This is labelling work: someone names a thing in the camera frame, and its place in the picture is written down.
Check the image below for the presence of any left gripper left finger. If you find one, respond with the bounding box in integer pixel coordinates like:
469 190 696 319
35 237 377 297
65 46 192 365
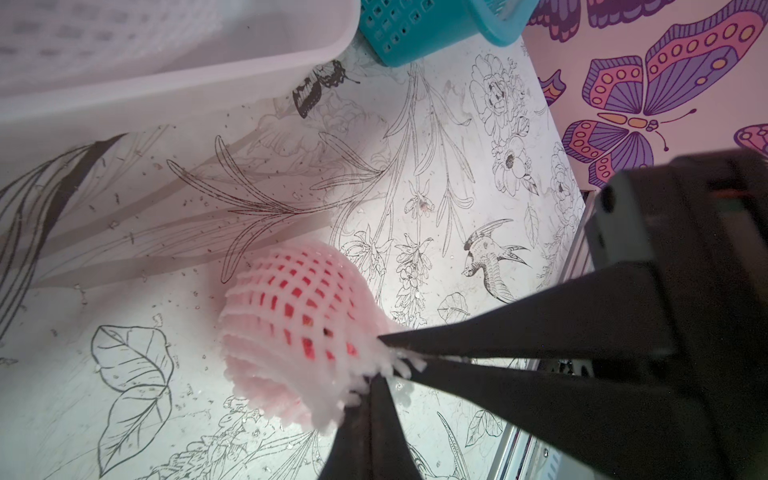
318 388 374 480

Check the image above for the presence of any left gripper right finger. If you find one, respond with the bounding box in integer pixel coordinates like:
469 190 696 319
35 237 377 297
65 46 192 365
369 376 422 480

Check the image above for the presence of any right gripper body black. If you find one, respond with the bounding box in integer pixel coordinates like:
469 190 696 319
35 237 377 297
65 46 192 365
587 149 767 479

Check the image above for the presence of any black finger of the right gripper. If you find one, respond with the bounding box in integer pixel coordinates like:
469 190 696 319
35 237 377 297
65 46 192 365
412 358 726 479
381 262 677 359

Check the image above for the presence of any netted apple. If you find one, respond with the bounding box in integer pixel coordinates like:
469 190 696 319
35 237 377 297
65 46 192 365
252 248 361 363

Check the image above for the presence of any right teal plastic basket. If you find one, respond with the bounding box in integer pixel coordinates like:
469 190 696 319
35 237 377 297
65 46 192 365
359 0 538 67

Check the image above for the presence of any white plastic tray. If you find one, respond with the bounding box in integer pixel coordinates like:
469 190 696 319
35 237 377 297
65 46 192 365
1 1 360 164

